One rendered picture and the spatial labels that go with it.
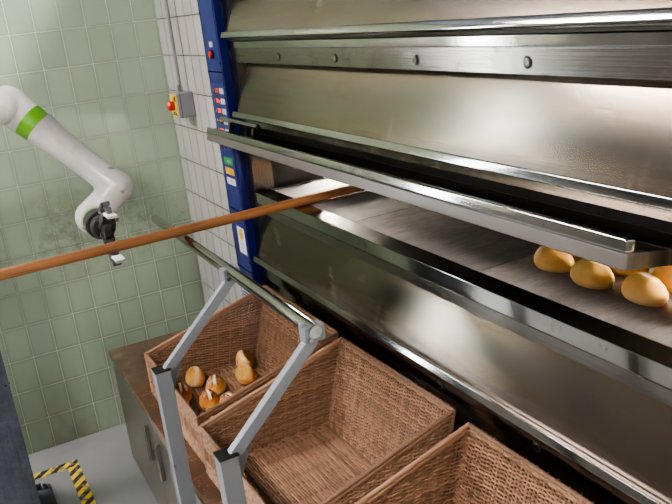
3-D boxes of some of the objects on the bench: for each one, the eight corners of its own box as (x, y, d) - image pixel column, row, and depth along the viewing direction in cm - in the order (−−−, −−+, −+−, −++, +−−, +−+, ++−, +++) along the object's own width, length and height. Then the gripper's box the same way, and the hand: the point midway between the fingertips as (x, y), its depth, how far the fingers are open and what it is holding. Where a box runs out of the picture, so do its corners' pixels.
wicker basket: (276, 351, 287) (266, 282, 278) (351, 412, 239) (342, 330, 230) (149, 392, 266) (134, 319, 257) (203, 468, 218) (187, 380, 210)
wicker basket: (351, 415, 237) (342, 333, 228) (467, 507, 189) (461, 407, 181) (202, 473, 215) (186, 385, 207) (291, 593, 168) (274, 484, 159)
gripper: (105, 184, 242) (122, 195, 224) (120, 259, 249) (137, 276, 231) (81, 189, 239) (96, 201, 220) (97, 265, 246) (112, 282, 228)
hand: (116, 238), depth 227 cm, fingers open, 13 cm apart
